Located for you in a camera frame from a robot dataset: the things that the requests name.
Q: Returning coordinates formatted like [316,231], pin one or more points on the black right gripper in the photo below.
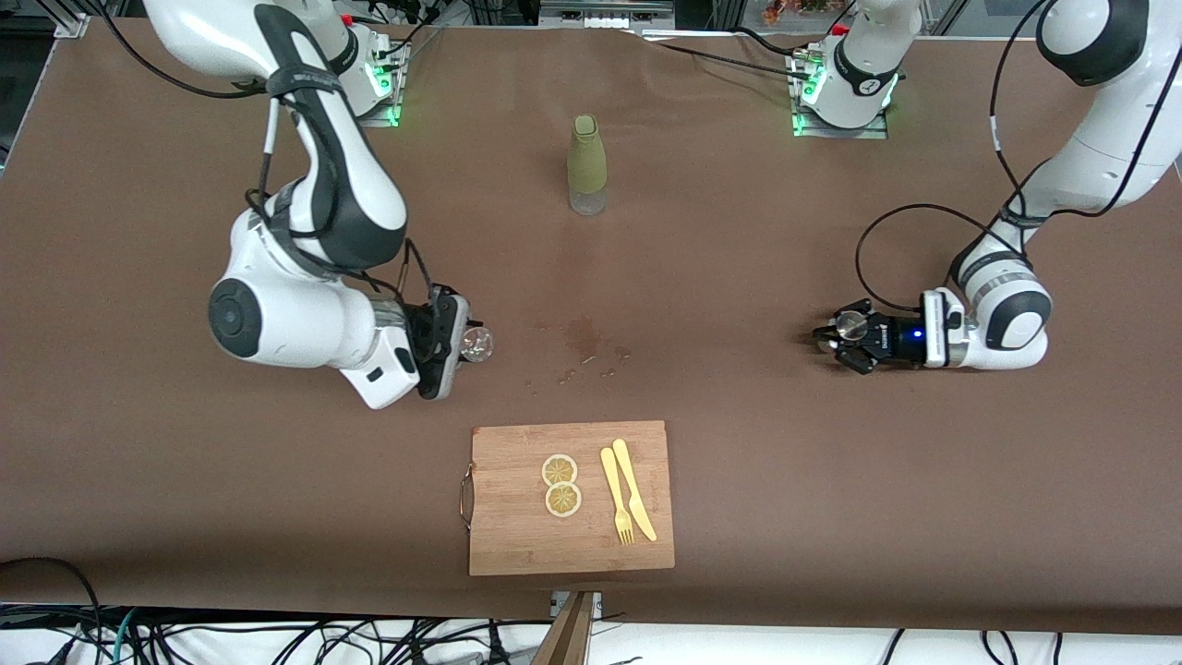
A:
[426,330]

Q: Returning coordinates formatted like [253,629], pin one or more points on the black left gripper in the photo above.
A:
[892,341]

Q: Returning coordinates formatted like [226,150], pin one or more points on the steel double-cone jigger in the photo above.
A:
[850,325]

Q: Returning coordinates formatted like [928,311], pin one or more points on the clear glass shaker cup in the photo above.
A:
[478,344]

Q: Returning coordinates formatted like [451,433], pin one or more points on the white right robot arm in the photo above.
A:
[286,323]

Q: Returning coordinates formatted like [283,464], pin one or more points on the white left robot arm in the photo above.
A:
[1108,139]

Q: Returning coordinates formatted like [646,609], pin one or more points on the spilled liquid drops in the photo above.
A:
[584,334]

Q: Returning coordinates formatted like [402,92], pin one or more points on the yellow lemon slice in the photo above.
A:
[563,500]
[560,470]

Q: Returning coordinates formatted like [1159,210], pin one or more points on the wooden cutting board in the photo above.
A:
[517,536]

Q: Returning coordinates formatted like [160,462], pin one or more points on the yellow plastic fork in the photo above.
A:
[612,480]

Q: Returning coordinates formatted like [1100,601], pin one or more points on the green sleeved glass bottle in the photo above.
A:
[587,157]

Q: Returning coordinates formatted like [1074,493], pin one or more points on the yellow plastic knife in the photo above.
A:
[632,485]

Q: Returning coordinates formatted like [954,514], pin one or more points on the orange item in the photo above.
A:
[794,11]

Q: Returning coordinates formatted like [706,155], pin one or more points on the wooden beam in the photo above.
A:
[568,637]

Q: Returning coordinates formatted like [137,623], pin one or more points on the grey equipment rack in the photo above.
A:
[600,14]

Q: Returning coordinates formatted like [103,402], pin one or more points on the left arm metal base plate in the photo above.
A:
[873,132]

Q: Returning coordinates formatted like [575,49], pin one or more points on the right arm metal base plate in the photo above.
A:
[383,115]

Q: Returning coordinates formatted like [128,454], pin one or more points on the grey metal bracket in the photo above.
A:
[558,605]

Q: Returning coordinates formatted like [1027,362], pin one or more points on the aluminium frame profile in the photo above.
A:
[72,18]

